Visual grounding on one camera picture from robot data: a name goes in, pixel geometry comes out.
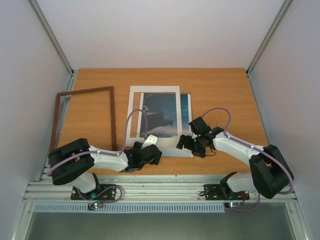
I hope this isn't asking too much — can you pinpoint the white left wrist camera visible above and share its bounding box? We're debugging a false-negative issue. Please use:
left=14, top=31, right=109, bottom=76
left=141, top=134, right=158, bottom=149

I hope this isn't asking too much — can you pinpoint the right small circuit board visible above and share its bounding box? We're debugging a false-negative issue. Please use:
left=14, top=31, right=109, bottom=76
left=224, top=201, right=244, bottom=209

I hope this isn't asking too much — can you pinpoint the small circuit board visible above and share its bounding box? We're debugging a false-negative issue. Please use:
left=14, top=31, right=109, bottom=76
left=87, top=202, right=104, bottom=211
left=224, top=201, right=244, bottom=209

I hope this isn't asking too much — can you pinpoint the landscape photo with white mat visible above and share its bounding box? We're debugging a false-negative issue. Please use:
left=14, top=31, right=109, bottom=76
left=139, top=92, right=192, bottom=138

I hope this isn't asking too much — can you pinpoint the aluminium corner post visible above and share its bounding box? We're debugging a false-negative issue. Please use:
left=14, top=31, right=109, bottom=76
left=246, top=0, right=294, bottom=78
left=28, top=0, right=74, bottom=76

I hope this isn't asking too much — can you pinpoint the aluminium rail base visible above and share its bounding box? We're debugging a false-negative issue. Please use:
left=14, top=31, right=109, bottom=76
left=22, top=159, right=298, bottom=203

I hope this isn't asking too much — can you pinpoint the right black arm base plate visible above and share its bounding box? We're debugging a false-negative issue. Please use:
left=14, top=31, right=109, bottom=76
left=203, top=184, right=250, bottom=201

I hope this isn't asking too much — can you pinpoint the left aluminium corner post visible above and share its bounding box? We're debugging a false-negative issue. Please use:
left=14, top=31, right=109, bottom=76
left=28, top=0, right=74, bottom=76

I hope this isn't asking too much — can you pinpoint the grey slotted cable duct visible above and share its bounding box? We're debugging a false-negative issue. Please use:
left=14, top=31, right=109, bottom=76
left=33, top=202, right=225, bottom=214

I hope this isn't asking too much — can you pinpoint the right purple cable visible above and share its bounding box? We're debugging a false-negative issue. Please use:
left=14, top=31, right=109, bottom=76
left=201, top=107, right=295, bottom=213

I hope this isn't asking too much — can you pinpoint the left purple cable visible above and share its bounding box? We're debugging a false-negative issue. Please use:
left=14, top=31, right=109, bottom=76
left=46, top=108, right=149, bottom=202

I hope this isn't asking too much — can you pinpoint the right aluminium corner post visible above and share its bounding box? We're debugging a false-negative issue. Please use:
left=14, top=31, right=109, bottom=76
left=246, top=0, right=294, bottom=78

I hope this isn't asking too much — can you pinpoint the purple cable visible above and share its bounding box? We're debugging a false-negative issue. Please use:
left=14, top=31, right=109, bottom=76
left=46, top=108, right=149, bottom=202
left=201, top=107, right=295, bottom=213

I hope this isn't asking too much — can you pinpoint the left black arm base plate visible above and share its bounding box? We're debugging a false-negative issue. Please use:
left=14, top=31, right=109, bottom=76
left=70, top=184, right=117, bottom=201

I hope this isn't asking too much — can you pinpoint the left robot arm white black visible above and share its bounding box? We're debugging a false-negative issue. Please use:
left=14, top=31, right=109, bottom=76
left=46, top=135, right=162, bottom=199

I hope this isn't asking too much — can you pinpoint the white mat board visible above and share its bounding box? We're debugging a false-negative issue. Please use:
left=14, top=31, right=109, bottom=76
left=124, top=85, right=182, bottom=147

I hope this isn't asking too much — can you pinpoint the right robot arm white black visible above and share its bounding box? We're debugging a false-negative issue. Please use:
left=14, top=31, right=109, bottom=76
left=176, top=117, right=294, bottom=199

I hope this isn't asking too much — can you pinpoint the brown wooden picture frame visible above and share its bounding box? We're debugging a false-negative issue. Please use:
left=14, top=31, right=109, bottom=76
left=49, top=86, right=117, bottom=152

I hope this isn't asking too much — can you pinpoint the left small circuit board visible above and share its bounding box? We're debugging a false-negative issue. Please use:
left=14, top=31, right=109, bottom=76
left=87, top=202, right=104, bottom=211

